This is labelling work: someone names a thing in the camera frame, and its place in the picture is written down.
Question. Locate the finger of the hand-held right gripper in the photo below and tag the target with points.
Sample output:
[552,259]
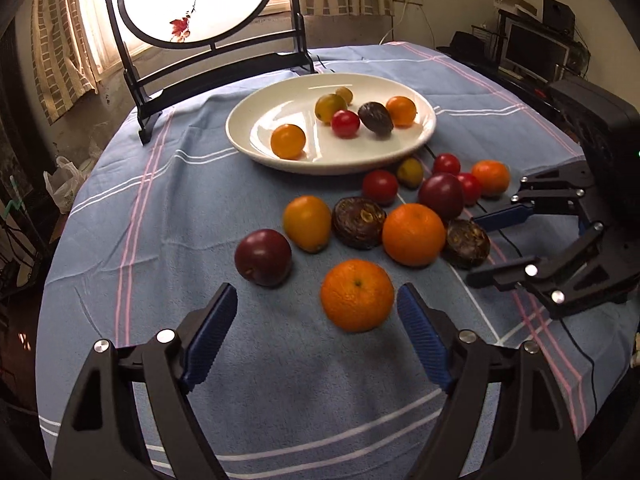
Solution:
[505,217]
[500,274]

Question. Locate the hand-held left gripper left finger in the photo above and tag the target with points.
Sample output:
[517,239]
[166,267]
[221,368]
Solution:
[210,332]

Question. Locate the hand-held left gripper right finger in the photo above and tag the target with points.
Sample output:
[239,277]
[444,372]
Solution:
[425,335]

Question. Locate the dark brown wrinkled fruit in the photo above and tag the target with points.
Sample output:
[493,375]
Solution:
[467,243]
[359,222]

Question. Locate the red cherry tomato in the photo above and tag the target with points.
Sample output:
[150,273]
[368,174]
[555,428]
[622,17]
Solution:
[471,188]
[345,123]
[446,163]

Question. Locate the dark red plum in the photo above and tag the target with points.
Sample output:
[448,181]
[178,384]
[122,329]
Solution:
[440,197]
[263,257]

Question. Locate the large orange tangerine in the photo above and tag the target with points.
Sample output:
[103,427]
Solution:
[414,234]
[357,294]

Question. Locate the yellow-green round fruit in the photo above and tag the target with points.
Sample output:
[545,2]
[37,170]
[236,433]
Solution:
[329,106]
[410,172]

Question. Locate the yellow-orange oval fruit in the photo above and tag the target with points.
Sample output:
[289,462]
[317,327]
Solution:
[307,223]

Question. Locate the white round plate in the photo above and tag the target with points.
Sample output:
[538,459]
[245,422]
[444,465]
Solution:
[280,105]

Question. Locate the grey computer monitor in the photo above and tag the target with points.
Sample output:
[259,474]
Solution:
[535,50]

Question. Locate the black cabinet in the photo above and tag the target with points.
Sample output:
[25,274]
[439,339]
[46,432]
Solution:
[500,85]

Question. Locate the black speaker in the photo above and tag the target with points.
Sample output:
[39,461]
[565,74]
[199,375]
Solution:
[557,15]

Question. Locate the blue striped tablecloth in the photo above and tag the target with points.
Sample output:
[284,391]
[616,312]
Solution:
[200,210]

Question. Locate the black hat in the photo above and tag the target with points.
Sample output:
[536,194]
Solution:
[465,45]

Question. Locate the small yellow-green fruit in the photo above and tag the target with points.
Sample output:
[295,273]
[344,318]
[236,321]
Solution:
[346,93]

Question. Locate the orange tomato on plate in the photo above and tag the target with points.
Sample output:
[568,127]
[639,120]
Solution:
[287,141]

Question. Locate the white plastic bag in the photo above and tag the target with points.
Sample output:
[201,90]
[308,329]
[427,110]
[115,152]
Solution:
[65,185]

